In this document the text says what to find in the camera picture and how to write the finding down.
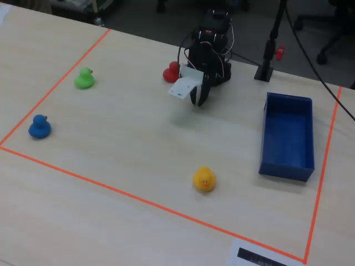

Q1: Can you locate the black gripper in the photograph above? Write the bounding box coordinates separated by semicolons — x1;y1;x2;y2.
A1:
189;41;222;108

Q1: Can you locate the yellow rubber duck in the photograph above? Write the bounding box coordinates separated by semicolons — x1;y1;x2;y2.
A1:
192;166;217;194

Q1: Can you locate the red rubber duck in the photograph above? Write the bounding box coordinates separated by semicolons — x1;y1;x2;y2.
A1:
162;60;181;84

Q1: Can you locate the blue plastic box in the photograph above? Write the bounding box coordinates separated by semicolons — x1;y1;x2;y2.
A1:
258;91;316;183

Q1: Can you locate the green rubber duck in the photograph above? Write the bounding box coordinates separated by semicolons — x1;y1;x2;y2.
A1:
74;66;96;90

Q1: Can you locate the blue rubber duck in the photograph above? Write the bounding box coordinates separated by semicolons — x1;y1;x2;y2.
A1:
28;114;53;140

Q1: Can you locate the orange tape strip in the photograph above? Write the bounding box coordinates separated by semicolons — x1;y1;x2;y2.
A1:
0;145;307;264
0;28;111;147
303;86;343;264

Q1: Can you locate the black office chair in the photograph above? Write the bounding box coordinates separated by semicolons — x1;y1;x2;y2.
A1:
293;0;355;65

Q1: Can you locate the white paper with black print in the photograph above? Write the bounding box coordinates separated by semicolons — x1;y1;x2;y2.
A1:
225;237;306;266

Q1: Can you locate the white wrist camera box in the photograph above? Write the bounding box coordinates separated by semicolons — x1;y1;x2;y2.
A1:
167;64;205;101

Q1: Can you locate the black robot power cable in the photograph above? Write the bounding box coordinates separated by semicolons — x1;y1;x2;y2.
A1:
229;51;263;68

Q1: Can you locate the black camera stand pole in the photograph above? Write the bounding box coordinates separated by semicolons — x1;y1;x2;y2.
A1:
253;0;290;82

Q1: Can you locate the long black cable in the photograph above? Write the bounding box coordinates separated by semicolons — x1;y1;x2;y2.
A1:
284;0;355;122

